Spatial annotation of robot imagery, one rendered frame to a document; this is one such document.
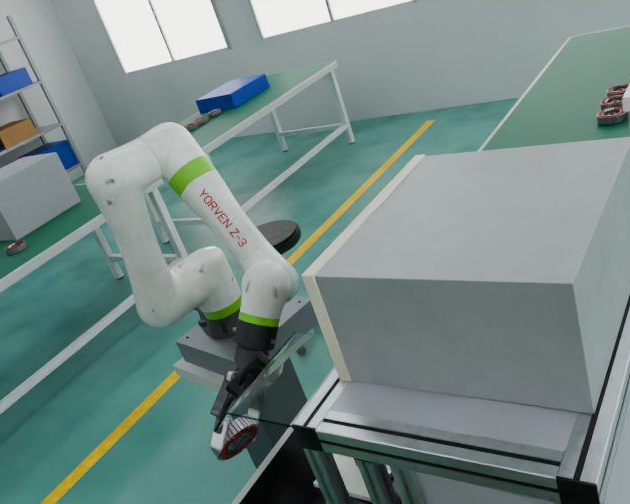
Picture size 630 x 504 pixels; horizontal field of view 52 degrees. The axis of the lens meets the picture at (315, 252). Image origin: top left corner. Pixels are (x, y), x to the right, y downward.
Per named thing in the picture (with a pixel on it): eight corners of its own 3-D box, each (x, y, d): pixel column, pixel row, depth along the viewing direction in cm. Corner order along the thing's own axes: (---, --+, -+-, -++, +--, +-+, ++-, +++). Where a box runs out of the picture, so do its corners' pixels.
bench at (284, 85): (156, 246, 518) (115, 160, 487) (284, 149, 650) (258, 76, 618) (240, 245, 465) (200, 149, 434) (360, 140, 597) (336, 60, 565)
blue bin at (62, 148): (30, 180, 763) (18, 157, 750) (58, 165, 792) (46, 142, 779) (51, 178, 738) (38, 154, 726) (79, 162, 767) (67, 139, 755)
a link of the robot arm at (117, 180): (135, 323, 183) (66, 160, 150) (181, 292, 191) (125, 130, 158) (160, 344, 175) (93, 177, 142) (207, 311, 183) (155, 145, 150)
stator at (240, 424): (268, 422, 148) (258, 410, 149) (238, 429, 138) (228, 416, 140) (241, 457, 150) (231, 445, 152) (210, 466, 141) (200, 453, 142)
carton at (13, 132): (-13, 151, 722) (-21, 136, 714) (19, 136, 751) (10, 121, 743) (6, 148, 698) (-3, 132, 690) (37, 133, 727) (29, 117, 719)
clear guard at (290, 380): (214, 431, 122) (202, 407, 120) (283, 352, 139) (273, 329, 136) (362, 465, 103) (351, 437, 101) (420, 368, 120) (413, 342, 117)
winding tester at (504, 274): (339, 381, 106) (300, 275, 97) (438, 244, 136) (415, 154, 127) (594, 416, 83) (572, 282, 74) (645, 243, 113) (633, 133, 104)
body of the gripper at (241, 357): (251, 342, 150) (243, 381, 150) (228, 343, 143) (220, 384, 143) (277, 350, 146) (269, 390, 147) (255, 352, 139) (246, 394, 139)
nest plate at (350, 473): (314, 487, 134) (312, 482, 134) (348, 435, 145) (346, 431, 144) (377, 503, 126) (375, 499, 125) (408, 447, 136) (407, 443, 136)
